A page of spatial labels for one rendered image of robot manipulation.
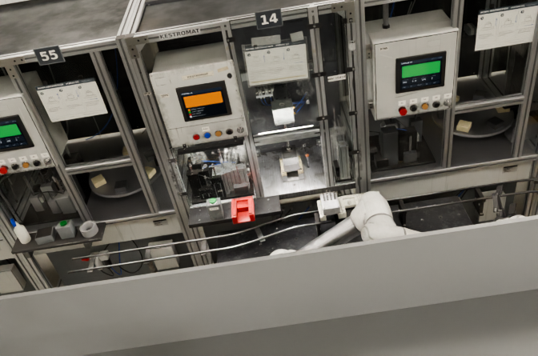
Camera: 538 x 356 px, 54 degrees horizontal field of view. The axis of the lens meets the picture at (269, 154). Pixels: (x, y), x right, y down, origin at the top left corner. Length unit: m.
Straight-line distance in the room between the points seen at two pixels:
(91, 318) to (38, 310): 0.03
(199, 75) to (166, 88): 0.18
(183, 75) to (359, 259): 2.43
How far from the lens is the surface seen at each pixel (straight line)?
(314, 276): 0.29
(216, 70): 2.66
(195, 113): 2.76
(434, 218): 3.30
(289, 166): 3.18
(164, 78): 2.69
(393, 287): 0.31
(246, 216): 3.05
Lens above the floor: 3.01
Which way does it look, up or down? 37 degrees down
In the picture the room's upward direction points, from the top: 10 degrees counter-clockwise
